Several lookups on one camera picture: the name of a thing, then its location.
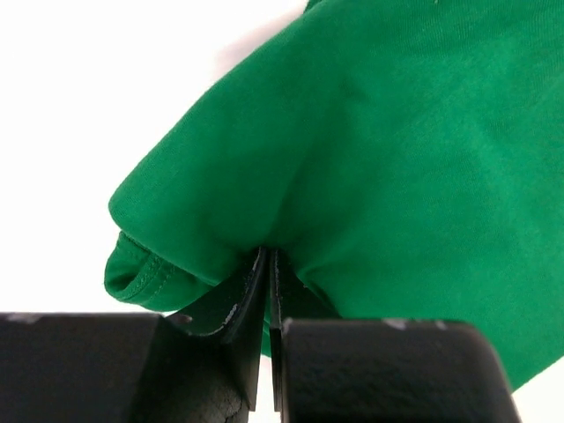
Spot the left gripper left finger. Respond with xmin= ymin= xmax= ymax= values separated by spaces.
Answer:
xmin=1 ymin=250 xmax=268 ymax=422

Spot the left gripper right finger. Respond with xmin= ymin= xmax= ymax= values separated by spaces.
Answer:
xmin=269 ymin=251 xmax=519 ymax=423

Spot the green t-shirt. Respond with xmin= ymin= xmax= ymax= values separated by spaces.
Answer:
xmin=104 ymin=1 xmax=563 ymax=387

